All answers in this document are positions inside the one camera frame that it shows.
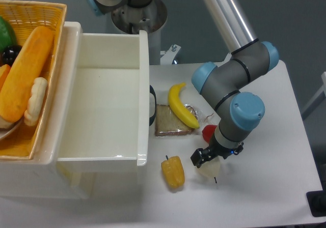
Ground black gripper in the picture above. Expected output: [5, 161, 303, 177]
[191, 141, 244, 168]

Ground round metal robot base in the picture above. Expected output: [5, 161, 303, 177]
[111, 0, 168, 34]

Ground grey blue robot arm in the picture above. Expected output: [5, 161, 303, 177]
[87, 0, 279, 167]

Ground red bell pepper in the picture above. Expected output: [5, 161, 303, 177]
[202, 124, 217, 143]

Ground yellow bell pepper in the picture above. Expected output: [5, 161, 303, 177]
[161, 155, 185, 189]

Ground bread slice in plastic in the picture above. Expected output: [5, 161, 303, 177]
[155, 104, 214, 137]

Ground yellow banana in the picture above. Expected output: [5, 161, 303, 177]
[168, 82, 200, 129]

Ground black device at edge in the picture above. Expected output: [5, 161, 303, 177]
[306, 190, 325, 217]

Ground white plastic drawer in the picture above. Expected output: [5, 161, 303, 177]
[58, 31, 150, 172]

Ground white drawer cabinet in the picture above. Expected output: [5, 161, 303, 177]
[1, 22, 143, 198]

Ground cream croissant pastry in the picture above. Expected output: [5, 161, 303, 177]
[24, 77, 47, 126]

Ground orange baguette bread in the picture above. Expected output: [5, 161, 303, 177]
[1, 26, 54, 123]

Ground white plate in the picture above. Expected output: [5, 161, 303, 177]
[0, 118, 23, 140]

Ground dark purple grapes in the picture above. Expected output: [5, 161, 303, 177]
[1, 45, 22, 67]

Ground yellow woven basket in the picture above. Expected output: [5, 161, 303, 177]
[1, 0, 67, 160]

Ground green vegetable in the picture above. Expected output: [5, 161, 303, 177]
[0, 17, 17, 53]

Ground black drawer handle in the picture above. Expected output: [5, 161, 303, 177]
[149, 85, 157, 126]

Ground white metal bracket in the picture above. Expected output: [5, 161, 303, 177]
[160, 44, 181, 65]

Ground white frame at right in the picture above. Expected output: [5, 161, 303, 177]
[301, 72, 325, 121]

